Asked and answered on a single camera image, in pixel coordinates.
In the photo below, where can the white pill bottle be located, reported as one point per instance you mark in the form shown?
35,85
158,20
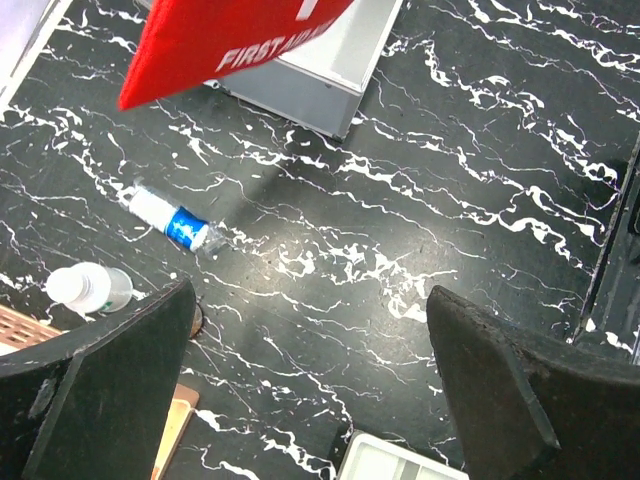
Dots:
88,287

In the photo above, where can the orange plastic file organizer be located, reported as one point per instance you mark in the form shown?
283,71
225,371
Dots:
18,331

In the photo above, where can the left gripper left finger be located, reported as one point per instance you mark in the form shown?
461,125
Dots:
92,403

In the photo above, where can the small blue label bottle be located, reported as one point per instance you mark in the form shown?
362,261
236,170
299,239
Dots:
172,219

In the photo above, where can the aluminium frame rail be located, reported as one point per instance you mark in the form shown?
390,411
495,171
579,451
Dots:
609,318

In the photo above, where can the grey plastic divided tray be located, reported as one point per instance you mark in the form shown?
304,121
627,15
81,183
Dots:
370,458

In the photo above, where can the grey metal medicine case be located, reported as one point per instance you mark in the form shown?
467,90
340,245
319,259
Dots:
320,84

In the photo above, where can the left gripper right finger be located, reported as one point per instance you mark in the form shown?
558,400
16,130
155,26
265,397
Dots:
527,406

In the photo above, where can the red first aid pouch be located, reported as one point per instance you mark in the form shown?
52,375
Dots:
186,43

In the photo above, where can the brown syrup bottle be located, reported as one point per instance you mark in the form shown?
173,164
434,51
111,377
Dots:
197,322

